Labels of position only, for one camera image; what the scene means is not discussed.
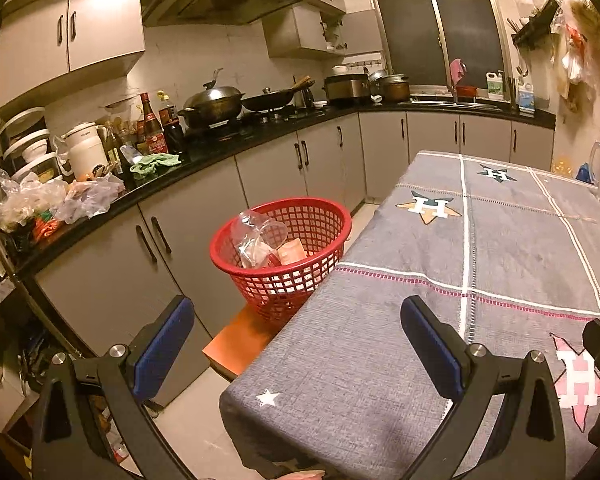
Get red plastic mesh basket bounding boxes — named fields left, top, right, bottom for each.
left=210, top=196, right=352, bottom=330

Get clear plastic bag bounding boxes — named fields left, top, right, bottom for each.
left=230, top=209, right=288, bottom=269

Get black wall shelf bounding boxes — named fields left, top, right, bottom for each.
left=512, top=0, right=559, bottom=50

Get upper kitchen cabinets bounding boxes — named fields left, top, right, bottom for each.
left=0, top=0, right=368, bottom=110

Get blue white carton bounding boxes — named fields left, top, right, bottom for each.
left=516, top=82, right=535, bottom=115

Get orange carton box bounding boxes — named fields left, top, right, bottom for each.
left=277, top=238, right=308, bottom=266

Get red label sauce bottle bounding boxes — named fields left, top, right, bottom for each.
left=140, top=92, right=169, bottom=154

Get pink cloth on tap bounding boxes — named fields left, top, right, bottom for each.
left=450, top=58, right=467, bottom=87

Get black frying pan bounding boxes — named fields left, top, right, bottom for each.
left=242, top=76, right=315, bottom=112

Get dark soy sauce bottle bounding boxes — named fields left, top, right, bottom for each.
left=157, top=90, right=185, bottom=154

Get lower kitchen cabinets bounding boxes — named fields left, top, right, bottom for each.
left=29, top=106, right=556, bottom=409

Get kitchen window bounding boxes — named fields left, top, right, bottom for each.
left=372, top=0, right=512, bottom=96

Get lidded steel wok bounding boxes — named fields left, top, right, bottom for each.
left=178, top=67, right=244, bottom=129

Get white rice cooker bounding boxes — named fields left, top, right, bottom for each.
left=56, top=122, right=109, bottom=181

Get orange stool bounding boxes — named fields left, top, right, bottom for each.
left=202, top=306, right=279, bottom=382

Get white detergent jug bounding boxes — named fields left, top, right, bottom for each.
left=486, top=70, right=505, bottom=102

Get white dish rack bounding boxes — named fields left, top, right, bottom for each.
left=0, top=107, right=60, bottom=183

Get grey patterned tablecloth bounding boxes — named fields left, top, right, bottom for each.
left=220, top=152, right=600, bottom=479

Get green cloth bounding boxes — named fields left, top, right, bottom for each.
left=130, top=153, right=182, bottom=181

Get kitchen cabinets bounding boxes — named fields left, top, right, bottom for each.
left=0, top=0, right=368, bottom=110
left=29, top=106, right=556, bottom=409

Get metal rectangular cooker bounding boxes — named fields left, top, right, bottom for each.
left=324, top=74, right=372, bottom=103

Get steel pot with lid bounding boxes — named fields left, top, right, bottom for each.
left=378, top=74, right=411, bottom=103

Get clear plastic bags pile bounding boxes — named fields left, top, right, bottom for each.
left=0, top=115, right=125, bottom=233

